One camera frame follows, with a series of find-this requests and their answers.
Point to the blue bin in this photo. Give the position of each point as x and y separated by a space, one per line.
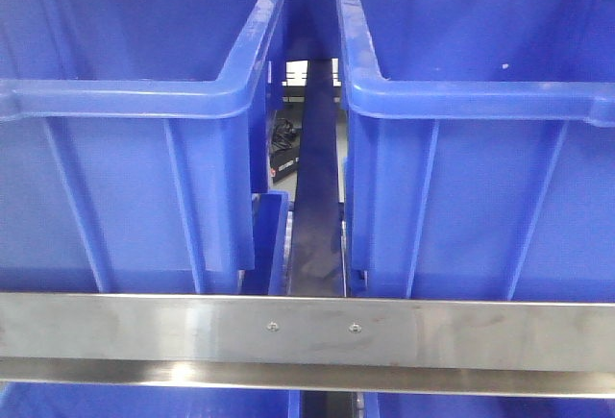
133 140
481 148
423 405
89 400

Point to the lower blue bin right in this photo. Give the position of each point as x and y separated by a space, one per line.
423 405

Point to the black box on floor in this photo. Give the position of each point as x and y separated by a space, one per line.
284 148

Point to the steel shelf front rail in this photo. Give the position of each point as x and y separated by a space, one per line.
402 346

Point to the lower blue bin left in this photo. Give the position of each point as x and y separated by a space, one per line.
89 400

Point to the steel shelf centre divider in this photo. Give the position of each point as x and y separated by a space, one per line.
315 262

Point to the upper blue bin left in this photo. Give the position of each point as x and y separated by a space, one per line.
133 140

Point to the upper blue bin right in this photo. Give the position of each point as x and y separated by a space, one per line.
481 148

